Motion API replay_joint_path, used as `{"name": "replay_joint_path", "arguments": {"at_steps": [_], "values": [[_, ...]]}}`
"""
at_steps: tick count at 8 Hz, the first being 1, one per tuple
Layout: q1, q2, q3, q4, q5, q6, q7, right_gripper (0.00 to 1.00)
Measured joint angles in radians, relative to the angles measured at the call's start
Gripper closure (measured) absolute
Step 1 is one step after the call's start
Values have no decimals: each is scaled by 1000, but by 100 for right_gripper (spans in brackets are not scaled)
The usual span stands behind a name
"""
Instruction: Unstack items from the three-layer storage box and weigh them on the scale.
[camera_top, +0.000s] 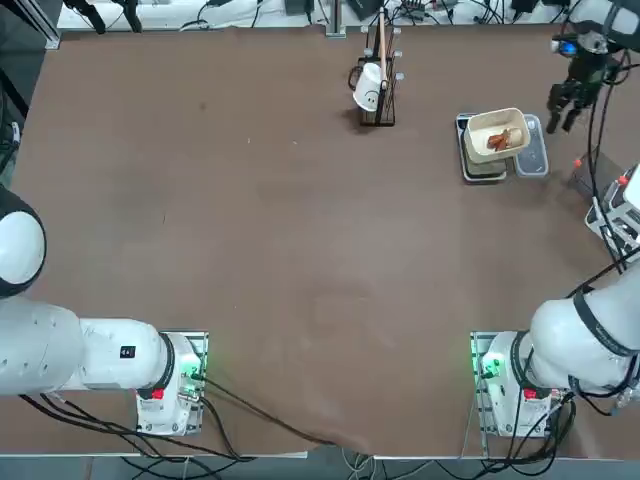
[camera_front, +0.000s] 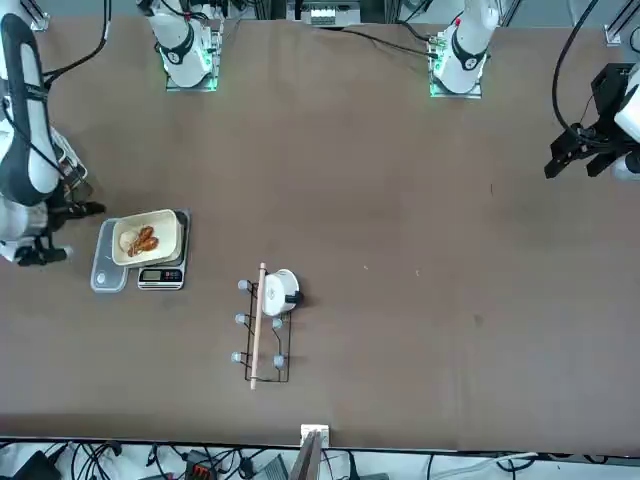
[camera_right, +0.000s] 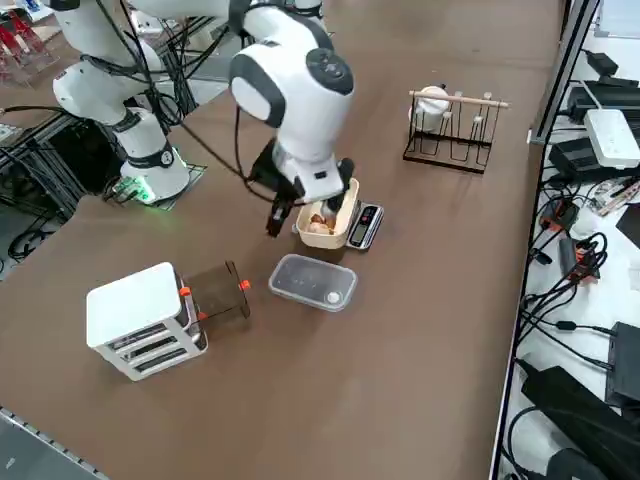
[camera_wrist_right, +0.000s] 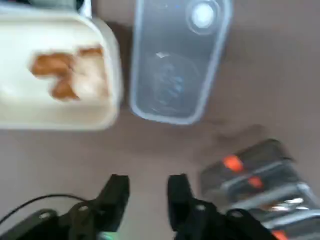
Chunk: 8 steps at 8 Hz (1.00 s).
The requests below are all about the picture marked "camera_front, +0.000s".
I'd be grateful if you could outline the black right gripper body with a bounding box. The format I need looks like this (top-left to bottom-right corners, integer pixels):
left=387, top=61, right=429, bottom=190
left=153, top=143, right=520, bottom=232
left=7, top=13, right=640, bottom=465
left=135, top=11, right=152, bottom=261
left=29, top=199, right=66, bottom=261

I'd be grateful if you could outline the brown fried chicken wing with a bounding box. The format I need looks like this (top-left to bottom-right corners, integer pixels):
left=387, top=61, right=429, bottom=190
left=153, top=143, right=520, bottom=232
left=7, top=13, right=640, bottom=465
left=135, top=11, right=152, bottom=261
left=127, top=225, right=161, bottom=256

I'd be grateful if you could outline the cream rectangular bowl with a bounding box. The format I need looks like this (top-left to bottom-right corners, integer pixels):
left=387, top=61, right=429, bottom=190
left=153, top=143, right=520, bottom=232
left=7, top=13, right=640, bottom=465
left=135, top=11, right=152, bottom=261
left=110, top=208, right=184, bottom=268

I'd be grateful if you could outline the black power adapter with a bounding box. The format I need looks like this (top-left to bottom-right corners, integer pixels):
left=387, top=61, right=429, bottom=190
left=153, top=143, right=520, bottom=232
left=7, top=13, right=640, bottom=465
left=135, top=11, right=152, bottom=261
left=0, top=449, right=62, bottom=480

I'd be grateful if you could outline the white post base bracket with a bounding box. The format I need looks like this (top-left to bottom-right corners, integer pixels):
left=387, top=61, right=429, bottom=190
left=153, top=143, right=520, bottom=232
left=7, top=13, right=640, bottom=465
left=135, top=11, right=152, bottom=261
left=299, top=423, right=331, bottom=446

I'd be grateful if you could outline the dark metal camera post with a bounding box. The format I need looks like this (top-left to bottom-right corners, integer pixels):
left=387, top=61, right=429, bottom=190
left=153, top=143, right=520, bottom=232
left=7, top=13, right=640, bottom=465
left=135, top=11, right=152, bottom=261
left=288, top=429, right=324, bottom=480

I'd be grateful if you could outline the white cable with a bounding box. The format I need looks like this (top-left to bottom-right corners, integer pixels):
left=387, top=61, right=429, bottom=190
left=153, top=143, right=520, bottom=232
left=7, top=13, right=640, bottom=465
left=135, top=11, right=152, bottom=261
left=462, top=451, right=541, bottom=474

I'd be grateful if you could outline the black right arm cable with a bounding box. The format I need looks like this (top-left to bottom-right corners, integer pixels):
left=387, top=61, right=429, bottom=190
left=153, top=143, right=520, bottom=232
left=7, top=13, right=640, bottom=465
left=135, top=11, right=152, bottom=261
left=39, top=0, right=112, bottom=81

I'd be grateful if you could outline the clear plastic container lid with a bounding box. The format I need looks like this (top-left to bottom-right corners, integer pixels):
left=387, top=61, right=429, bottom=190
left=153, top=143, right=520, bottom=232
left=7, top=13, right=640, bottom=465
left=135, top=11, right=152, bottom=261
left=89, top=217, right=128, bottom=294

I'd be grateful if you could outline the black cable on table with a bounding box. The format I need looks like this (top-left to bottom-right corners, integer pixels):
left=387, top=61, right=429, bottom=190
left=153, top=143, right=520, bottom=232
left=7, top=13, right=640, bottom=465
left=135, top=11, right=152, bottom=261
left=312, top=24, right=437, bottom=57

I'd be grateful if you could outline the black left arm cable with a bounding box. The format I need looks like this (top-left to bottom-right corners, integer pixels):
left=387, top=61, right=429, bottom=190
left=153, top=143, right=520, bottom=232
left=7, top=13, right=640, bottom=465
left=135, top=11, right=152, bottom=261
left=552, top=0, right=601, bottom=132

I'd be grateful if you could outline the grey power strip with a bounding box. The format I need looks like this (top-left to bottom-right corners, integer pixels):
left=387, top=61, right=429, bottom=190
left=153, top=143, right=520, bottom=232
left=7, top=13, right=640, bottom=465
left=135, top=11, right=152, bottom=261
left=299, top=0, right=364, bottom=27

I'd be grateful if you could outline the orange black connector box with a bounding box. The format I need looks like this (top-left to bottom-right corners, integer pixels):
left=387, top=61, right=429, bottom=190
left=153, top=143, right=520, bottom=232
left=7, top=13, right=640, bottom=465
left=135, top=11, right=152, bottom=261
left=182, top=449, right=217, bottom=480

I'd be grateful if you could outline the silver digital kitchen scale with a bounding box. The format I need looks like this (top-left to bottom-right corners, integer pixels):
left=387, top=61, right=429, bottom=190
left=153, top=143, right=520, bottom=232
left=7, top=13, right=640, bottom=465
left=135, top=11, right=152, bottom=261
left=136, top=208, right=193, bottom=291

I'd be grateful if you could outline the black wire cup rack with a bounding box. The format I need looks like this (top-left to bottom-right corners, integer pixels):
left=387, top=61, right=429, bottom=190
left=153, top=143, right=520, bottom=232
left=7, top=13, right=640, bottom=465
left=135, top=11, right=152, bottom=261
left=230, top=262, right=294, bottom=392

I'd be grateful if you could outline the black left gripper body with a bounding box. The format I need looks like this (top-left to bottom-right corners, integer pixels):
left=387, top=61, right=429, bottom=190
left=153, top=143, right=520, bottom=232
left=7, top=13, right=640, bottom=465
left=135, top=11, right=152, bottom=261
left=579, top=63, right=637, bottom=149

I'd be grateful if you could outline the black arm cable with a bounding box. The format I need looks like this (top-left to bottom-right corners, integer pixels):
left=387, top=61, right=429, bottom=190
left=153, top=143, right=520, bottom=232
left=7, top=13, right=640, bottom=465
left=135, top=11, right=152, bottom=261
left=39, top=0, right=112, bottom=81
left=552, top=0, right=601, bottom=132

